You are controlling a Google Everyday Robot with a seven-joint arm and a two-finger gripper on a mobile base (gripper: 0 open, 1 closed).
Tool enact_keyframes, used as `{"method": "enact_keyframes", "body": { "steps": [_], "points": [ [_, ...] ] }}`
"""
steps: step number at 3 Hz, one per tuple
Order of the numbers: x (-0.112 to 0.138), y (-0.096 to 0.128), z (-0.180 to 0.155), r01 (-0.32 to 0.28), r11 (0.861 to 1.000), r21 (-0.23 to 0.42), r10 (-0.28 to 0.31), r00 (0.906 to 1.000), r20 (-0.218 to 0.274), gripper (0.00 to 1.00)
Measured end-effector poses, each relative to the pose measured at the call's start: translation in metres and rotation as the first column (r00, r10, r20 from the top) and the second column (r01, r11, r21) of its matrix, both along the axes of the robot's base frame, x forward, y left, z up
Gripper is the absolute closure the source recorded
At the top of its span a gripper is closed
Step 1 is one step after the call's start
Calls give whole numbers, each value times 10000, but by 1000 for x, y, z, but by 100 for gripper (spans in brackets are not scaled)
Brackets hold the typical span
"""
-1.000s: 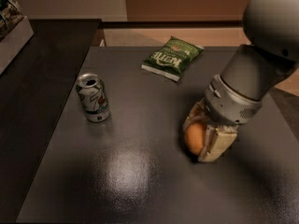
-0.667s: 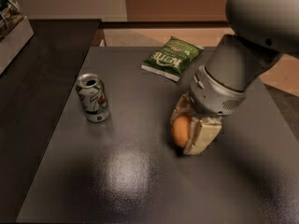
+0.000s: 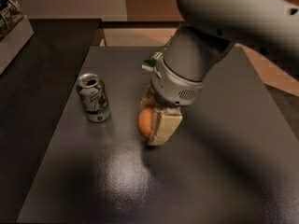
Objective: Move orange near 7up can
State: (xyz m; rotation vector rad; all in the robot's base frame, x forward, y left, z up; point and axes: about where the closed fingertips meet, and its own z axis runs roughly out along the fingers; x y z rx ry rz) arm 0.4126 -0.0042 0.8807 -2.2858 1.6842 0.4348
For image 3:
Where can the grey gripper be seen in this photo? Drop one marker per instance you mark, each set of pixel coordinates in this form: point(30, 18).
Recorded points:
point(170, 90)

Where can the orange fruit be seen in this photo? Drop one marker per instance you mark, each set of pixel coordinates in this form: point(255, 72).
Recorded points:
point(144, 122)

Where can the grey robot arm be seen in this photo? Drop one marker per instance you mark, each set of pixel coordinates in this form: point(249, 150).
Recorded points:
point(210, 30)

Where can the open 7up soda can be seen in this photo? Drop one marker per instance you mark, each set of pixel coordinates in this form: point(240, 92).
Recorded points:
point(92, 94)

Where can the green Kettle chips bag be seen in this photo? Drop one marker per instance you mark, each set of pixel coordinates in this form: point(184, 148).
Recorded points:
point(149, 63)

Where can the white box of snacks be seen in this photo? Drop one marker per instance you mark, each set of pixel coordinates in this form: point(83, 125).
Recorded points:
point(15, 31)

